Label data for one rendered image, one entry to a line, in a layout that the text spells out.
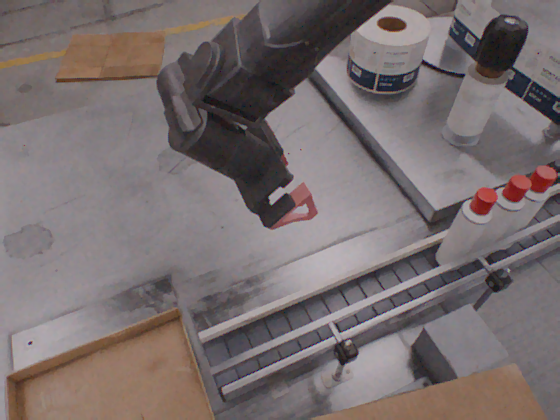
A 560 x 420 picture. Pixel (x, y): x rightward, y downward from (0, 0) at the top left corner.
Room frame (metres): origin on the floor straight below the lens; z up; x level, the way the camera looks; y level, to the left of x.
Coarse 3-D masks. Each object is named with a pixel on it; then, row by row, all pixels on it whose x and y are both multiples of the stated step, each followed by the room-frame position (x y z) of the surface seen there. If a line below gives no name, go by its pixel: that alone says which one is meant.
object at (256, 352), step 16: (544, 224) 0.47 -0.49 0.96; (512, 240) 0.43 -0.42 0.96; (464, 256) 0.40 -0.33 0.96; (432, 272) 0.36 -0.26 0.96; (448, 272) 0.37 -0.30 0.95; (400, 288) 0.33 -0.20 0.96; (368, 304) 0.31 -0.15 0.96; (320, 320) 0.28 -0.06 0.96; (336, 320) 0.28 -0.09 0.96; (288, 336) 0.25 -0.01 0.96; (256, 352) 0.23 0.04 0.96; (224, 368) 0.20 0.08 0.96
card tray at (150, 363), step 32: (160, 320) 0.33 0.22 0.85; (64, 352) 0.26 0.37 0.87; (96, 352) 0.27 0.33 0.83; (128, 352) 0.27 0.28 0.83; (160, 352) 0.27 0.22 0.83; (192, 352) 0.27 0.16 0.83; (32, 384) 0.22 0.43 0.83; (64, 384) 0.22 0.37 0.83; (96, 384) 0.22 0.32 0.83; (128, 384) 0.22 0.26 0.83; (160, 384) 0.22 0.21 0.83; (192, 384) 0.22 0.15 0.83; (32, 416) 0.16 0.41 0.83; (64, 416) 0.16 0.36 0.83; (96, 416) 0.16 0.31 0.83; (128, 416) 0.16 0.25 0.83; (160, 416) 0.16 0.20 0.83; (192, 416) 0.16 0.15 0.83
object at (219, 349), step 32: (416, 256) 0.45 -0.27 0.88; (352, 288) 0.38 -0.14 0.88; (384, 288) 0.38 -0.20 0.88; (416, 288) 0.38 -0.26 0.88; (256, 320) 0.31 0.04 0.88; (288, 320) 0.31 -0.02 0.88; (352, 320) 0.31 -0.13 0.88; (224, 352) 0.25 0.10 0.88; (288, 352) 0.25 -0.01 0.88; (224, 384) 0.20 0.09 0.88
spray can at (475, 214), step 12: (480, 192) 0.44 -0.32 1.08; (492, 192) 0.44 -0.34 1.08; (468, 204) 0.45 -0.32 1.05; (480, 204) 0.43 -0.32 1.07; (492, 204) 0.42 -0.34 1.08; (456, 216) 0.45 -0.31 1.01; (468, 216) 0.43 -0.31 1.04; (480, 216) 0.42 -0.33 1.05; (492, 216) 0.43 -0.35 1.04; (456, 228) 0.43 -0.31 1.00; (468, 228) 0.42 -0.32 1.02; (480, 228) 0.41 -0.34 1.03; (444, 240) 0.44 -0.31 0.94; (456, 240) 0.42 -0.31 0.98; (468, 240) 0.41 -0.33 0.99; (444, 252) 0.43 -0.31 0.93; (456, 252) 0.42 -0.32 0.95; (468, 252) 0.42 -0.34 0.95
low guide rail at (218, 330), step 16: (432, 240) 0.46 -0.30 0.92; (384, 256) 0.42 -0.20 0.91; (400, 256) 0.43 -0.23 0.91; (352, 272) 0.39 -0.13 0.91; (368, 272) 0.40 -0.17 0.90; (320, 288) 0.36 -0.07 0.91; (272, 304) 0.33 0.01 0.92; (288, 304) 0.33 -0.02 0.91; (240, 320) 0.30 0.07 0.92; (208, 336) 0.27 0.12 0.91
